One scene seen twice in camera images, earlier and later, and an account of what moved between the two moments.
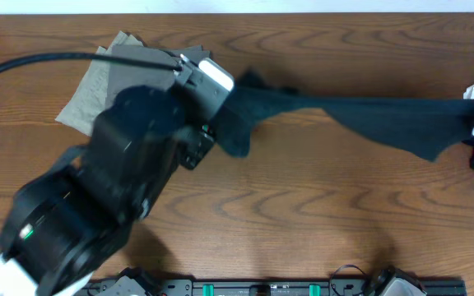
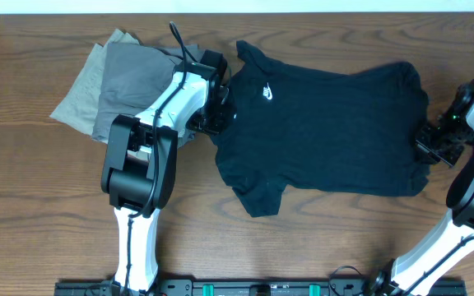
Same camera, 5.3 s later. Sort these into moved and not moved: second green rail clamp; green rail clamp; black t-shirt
Moved: black t-shirt
Not moved: second green rail clamp; green rail clamp
